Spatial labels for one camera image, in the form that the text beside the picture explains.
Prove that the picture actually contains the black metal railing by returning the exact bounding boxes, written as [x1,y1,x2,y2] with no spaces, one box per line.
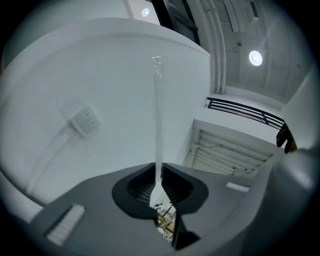
[205,97,286,131]

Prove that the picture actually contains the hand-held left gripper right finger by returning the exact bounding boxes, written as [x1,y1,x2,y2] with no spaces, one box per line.
[161,147,315,256]

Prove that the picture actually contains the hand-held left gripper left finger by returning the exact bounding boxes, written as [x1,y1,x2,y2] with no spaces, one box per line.
[29,162,176,256]

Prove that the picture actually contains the white cable conduit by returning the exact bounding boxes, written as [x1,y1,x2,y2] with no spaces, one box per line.
[26,134,76,197]

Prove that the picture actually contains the small tan tray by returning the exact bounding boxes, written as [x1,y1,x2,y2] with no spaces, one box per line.
[149,55,166,209]

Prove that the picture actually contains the white wall switch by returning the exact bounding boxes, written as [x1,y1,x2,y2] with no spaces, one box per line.
[69,105,101,138]

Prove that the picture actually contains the black and orange fixture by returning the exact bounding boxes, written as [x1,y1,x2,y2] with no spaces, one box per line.
[275,122,299,155]

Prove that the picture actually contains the white louvred vent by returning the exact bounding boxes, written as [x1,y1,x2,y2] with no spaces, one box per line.
[183,128,275,178]

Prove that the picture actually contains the white ceiling pipes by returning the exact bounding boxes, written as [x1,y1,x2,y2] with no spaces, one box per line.
[199,0,227,95]

